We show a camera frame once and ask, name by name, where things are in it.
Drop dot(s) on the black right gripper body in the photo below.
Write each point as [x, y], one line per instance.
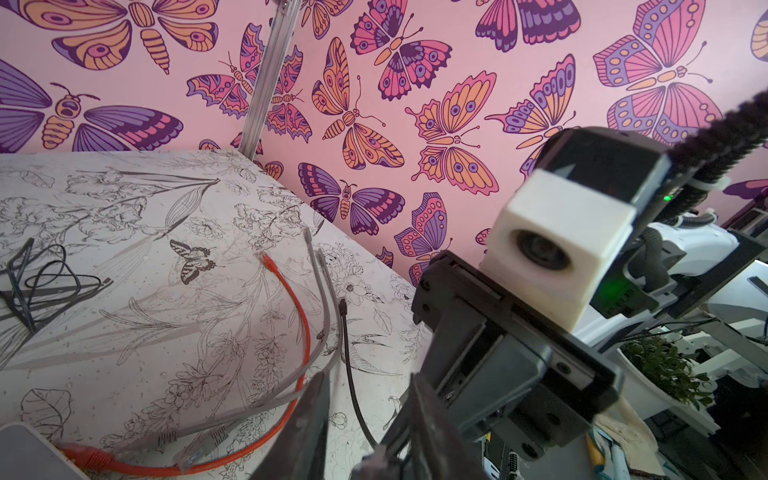
[501, 367]

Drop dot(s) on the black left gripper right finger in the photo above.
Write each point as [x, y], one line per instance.
[436, 448]

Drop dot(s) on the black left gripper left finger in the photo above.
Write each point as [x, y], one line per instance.
[299, 451]

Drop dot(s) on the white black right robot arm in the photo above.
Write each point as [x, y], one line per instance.
[680, 257]

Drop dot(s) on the potted green plant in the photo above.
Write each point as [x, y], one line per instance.
[658, 378]

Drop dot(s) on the far black power adapter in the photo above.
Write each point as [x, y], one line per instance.
[42, 286]

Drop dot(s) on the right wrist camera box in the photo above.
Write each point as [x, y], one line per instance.
[589, 195]

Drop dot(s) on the white network switch box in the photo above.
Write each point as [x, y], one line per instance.
[27, 455]

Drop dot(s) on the aluminium frame post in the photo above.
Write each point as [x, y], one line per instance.
[282, 30]

